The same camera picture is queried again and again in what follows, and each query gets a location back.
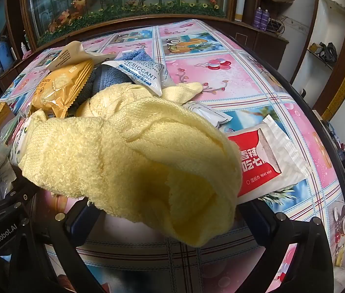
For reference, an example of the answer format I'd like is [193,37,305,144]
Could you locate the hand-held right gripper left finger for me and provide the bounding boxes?
[43,200,106,293]

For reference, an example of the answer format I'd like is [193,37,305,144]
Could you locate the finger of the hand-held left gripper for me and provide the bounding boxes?
[0,186,41,221]

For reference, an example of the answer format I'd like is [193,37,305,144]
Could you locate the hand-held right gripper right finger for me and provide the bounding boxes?
[245,200,335,293]

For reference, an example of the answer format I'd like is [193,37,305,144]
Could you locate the yellow towel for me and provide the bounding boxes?
[20,82,243,248]

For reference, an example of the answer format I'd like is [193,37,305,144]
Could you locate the yellow cracker packet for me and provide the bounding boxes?
[30,59,95,118]

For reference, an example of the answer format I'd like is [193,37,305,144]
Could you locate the red white wet wipe packet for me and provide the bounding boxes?
[227,114,312,203]

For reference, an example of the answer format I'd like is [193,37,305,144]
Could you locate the white plastic packet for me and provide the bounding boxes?
[183,101,232,133]

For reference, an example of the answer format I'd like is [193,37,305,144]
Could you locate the grey-blue towel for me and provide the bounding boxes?
[69,65,136,116]

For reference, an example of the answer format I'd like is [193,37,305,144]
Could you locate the blue bottle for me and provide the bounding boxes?
[0,37,12,71]

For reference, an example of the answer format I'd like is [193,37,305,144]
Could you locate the beige paper packet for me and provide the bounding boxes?
[46,41,116,71]

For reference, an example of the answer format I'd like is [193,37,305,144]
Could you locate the white desiccant packet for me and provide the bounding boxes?
[102,59,173,96]

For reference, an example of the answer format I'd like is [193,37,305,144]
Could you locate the light blue towel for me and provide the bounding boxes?
[114,50,150,66]

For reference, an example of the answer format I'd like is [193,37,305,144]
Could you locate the black shelf object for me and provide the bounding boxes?
[308,41,339,68]

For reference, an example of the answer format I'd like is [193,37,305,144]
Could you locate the dark wooden cabinet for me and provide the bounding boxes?
[0,0,291,98]

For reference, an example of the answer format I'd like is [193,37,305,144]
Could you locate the tangled wires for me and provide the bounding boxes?
[267,17,286,34]

